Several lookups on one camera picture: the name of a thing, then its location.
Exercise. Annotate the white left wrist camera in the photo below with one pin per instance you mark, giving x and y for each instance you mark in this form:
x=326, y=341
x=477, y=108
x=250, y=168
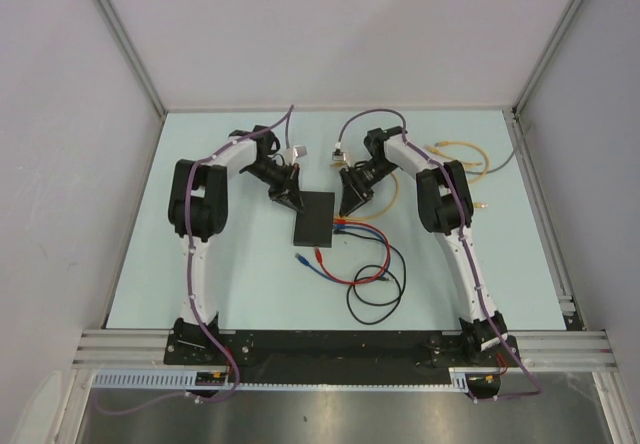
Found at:
x=293, y=154

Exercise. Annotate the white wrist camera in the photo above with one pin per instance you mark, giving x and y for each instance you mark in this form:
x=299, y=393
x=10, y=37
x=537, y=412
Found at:
x=293, y=154
x=340, y=158

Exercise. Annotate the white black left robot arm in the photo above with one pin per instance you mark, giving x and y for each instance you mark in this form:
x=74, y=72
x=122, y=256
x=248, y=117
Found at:
x=199, y=208

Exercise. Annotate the black network switch box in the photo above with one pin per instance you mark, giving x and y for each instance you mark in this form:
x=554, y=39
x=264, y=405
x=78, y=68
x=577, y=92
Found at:
x=314, y=225

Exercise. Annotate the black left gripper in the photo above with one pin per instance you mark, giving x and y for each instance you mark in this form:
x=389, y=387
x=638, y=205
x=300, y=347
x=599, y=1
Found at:
x=290, y=182

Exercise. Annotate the aluminium frame post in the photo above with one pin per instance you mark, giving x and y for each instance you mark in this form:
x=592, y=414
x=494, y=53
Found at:
x=125, y=44
x=557, y=36

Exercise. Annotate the aluminium frame post right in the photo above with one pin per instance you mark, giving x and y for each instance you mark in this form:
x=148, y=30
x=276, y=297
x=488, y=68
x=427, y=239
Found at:
x=557, y=36

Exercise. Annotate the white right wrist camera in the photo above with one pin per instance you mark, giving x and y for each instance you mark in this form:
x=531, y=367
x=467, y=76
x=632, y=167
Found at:
x=340, y=158

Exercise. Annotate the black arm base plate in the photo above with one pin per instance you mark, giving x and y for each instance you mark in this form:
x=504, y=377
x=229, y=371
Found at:
x=369, y=358

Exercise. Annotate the aluminium frame rail front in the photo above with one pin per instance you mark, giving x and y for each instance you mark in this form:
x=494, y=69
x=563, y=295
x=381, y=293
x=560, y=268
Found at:
x=540, y=351

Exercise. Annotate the grey slotted cable duct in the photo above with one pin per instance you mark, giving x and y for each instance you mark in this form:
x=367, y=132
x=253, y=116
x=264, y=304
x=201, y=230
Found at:
x=194, y=381

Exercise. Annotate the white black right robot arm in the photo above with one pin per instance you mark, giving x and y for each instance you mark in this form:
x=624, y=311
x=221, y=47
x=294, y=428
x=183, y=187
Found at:
x=445, y=210

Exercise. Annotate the aluminium frame post left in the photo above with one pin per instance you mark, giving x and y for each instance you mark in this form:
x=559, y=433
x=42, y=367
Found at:
x=125, y=44

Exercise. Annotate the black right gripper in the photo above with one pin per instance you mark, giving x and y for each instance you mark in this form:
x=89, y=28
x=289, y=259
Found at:
x=354, y=191

